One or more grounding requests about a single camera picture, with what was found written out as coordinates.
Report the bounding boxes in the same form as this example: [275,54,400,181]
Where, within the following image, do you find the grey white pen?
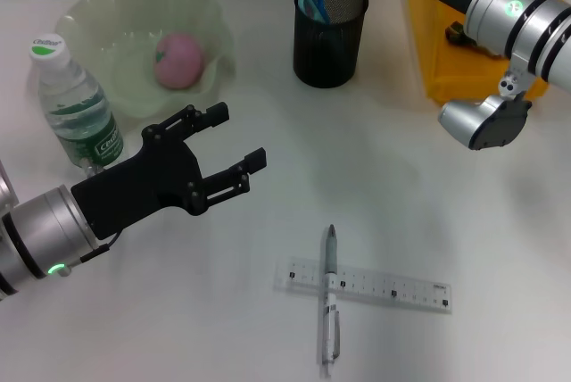
[317,223,343,378]

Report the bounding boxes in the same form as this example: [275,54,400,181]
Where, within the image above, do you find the translucent green fruit plate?
[55,0,236,122]

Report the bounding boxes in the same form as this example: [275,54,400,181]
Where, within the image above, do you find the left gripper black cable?
[66,229,124,274]

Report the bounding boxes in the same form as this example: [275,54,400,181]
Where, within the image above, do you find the pink toy peach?
[153,32,206,89]

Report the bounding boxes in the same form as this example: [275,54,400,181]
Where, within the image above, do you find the clear plastic ruler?
[272,255,452,315]

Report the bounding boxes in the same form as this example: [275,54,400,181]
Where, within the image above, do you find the black mesh pen holder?
[292,0,370,88]

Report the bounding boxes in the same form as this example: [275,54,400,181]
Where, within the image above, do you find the blue scissors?
[297,0,332,24]

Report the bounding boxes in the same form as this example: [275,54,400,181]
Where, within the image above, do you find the yellow plastic bin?
[406,0,561,110]

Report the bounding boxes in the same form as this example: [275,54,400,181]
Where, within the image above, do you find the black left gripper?
[70,103,268,240]

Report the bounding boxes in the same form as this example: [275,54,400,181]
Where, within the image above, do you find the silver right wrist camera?
[437,64,533,152]

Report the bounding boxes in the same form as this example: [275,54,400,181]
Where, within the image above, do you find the clear green-label water bottle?
[29,32,126,169]

